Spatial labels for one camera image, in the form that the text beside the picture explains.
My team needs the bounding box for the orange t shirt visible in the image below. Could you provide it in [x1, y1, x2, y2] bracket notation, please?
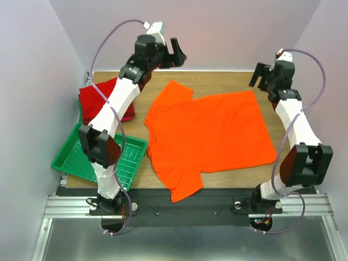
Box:
[145, 81, 277, 203]

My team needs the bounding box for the green plastic tray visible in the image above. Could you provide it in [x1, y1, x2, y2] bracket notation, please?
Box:
[51, 106, 148, 190]

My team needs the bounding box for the aluminium frame rail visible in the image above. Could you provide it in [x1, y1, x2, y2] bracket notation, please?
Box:
[32, 174, 96, 260]

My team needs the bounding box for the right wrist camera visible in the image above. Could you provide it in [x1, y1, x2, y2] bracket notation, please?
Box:
[275, 48, 293, 63]

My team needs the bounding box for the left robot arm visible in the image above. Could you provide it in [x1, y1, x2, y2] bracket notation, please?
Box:
[79, 34, 187, 214]

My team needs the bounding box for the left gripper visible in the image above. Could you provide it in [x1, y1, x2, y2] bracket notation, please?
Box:
[148, 40, 187, 72]

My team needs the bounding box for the folded dark red t shirt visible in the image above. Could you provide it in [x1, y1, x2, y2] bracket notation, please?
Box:
[78, 95, 135, 125]

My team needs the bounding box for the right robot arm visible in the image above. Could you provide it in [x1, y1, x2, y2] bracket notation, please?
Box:
[249, 58, 333, 212]

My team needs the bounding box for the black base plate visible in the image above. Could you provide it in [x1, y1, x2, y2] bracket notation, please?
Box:
[55, 188, 283, 228]

